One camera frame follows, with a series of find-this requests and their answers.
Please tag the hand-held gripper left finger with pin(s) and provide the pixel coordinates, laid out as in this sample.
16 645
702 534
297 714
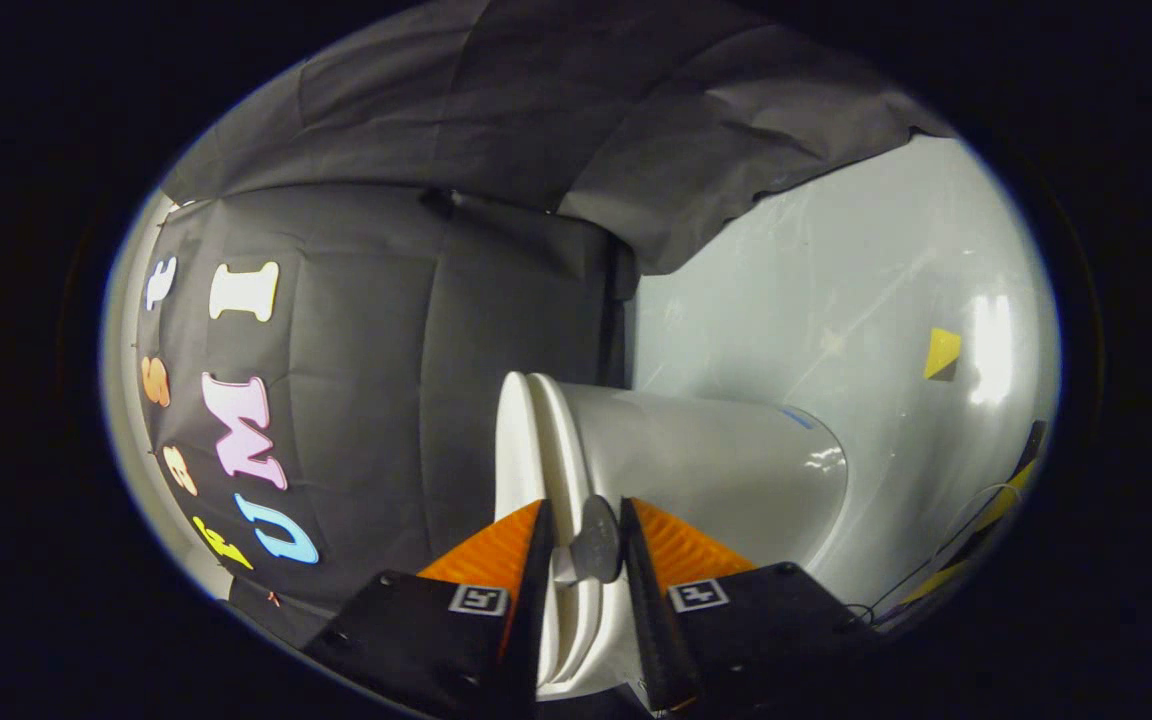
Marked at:
536 600

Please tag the white toilet lid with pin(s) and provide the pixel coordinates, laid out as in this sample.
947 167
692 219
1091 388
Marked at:
516 450

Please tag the yellow black striped tape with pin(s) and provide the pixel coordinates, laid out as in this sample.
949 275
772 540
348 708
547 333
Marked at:
946 580

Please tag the yellow triangular floor sticker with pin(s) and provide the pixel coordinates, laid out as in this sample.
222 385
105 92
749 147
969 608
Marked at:
941 350

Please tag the white toilet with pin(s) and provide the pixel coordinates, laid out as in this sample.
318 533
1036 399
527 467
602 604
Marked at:
716 460

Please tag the black backdrop cloth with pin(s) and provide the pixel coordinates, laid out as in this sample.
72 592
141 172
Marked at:
386 350

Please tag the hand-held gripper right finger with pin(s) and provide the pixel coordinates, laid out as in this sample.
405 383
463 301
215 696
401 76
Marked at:
641 600

